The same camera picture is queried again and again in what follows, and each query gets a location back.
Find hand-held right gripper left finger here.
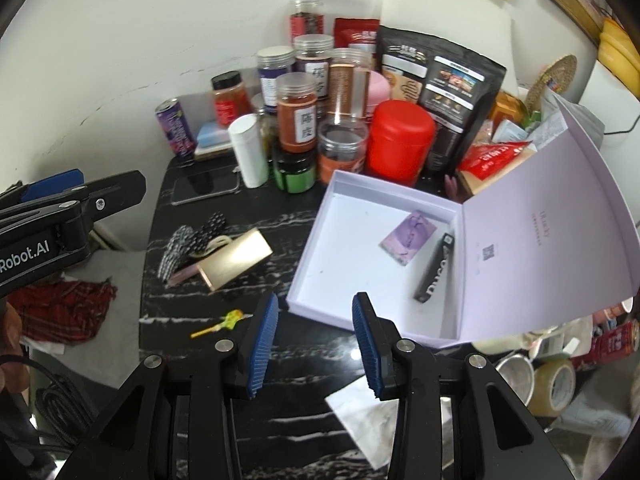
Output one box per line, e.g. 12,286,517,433
55,292,280,480

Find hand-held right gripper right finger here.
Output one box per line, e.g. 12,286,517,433
351,291,576,480

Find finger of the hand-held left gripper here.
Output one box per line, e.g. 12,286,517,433
0,169,83,211
0,170,147,233

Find black white checked hair clip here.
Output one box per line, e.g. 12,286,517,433
158,225,195,281

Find gold rectangular box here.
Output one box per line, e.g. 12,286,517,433
196,227,273,292

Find lavender gift box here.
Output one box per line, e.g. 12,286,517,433
286,91,640,351

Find pink cosmetic tube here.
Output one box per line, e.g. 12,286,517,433
167,260,206,288

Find person's left hand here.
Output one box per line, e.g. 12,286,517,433
0,302,25,393

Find red plaid cloth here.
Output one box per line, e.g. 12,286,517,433
7,280,118,343

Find purple drink can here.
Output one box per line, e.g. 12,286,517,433
155,98,197,161

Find smartphone in clear case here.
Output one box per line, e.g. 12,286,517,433
170,164,242,207

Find black slim carton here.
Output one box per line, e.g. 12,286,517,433
414,232,456,304

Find black beaded cream hair clip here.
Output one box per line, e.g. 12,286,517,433
187,212,233,261

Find blue white flat box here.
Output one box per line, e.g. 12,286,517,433
194,122,238,161

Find purple marbled card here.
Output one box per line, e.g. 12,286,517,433
379,210,437,264

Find white cloth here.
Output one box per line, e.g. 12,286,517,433
20,250,147,391

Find white cylindrical bottle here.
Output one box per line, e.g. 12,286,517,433
228,113,270,188

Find red spice jar black lid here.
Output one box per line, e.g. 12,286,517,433
211,72,251,127

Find steel cup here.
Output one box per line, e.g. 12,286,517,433
495,352,536,406

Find small clear jar brown contents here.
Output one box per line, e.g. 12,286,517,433
252,95,278,161

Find green jar black lid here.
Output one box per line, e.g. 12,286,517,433
272,147,317,193

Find brown tape roll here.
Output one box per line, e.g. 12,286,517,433
529,359,577,417

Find clear jar purple label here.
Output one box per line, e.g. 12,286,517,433
257,46,296,113

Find clear jar orange powder white label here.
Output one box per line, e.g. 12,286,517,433
276,72,319,153

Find brown cardboard box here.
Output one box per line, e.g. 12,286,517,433
457,165,503,197

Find red plastic canister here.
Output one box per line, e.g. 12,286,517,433
365,100,437,188

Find red snack packet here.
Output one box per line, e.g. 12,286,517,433
457,141,536,183

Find clear jar dark contents white label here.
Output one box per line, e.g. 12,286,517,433
293,34,335,101

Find red drink can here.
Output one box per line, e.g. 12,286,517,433
590,319,640,368

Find tall clear jar red label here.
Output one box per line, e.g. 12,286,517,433
289,0,327,46

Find clear jar copper label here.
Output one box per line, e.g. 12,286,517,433
327,48,372,123

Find pink container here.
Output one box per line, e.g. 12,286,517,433
367,71,391,123

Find black stand-up pouch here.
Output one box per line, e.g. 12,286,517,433
376,25,507,178

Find orange box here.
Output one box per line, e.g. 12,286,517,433
487,92,528,126

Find red foil pouch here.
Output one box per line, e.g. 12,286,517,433
334,17,381,53

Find white printed paper sheet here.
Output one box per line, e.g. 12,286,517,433
527,87,608,150

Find round woven mat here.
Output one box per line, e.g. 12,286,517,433
525,55,578,116

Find white appliance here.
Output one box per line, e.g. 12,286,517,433
575,57,640,146

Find yellow plastic object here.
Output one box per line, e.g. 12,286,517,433
597,17,640,78

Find black cable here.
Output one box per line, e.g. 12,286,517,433
0,355,96,443

